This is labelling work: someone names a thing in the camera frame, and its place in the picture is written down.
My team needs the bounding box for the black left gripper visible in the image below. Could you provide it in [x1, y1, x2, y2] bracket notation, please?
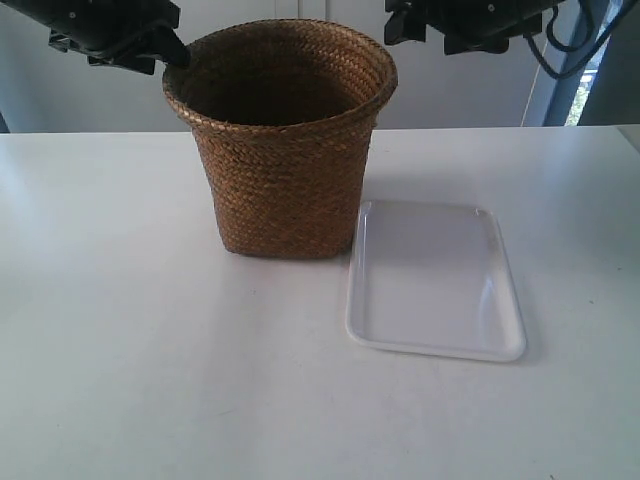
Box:
[2, 0, 191, 75]

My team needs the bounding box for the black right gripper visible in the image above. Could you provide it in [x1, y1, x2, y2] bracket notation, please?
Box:
[384, 0, 550, 55]

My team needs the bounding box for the brown woven wicker basket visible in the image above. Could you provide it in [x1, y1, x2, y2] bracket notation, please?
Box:
[162, 19, 398, 259]

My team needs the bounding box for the white rectangular plastic tray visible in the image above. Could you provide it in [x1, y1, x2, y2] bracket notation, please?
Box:
[345, 200, 527, 363]

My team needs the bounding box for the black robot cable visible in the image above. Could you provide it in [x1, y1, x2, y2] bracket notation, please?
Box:
[524, 0, 626, 78]

